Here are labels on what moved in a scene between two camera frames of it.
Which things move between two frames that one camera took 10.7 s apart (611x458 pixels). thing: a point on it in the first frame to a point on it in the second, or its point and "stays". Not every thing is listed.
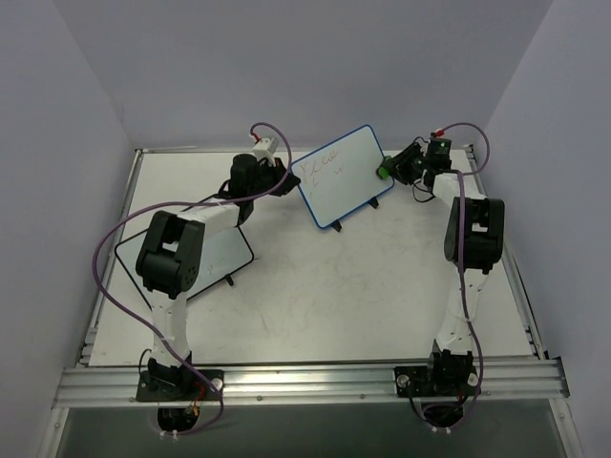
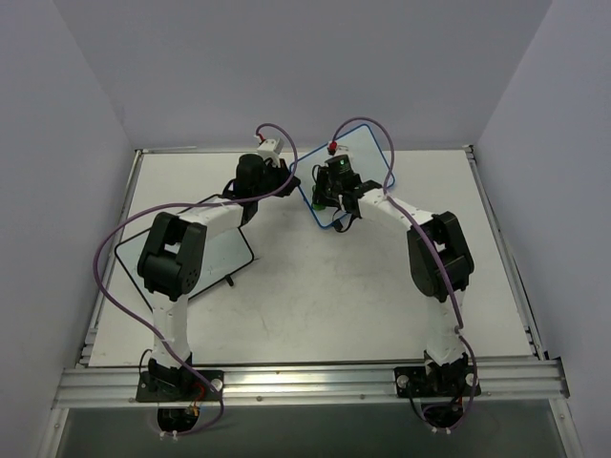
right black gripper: [401, 166] to [323, 186]
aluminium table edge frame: [497, 236] stays
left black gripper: [279, 176] stays
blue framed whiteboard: [342, 176] stays
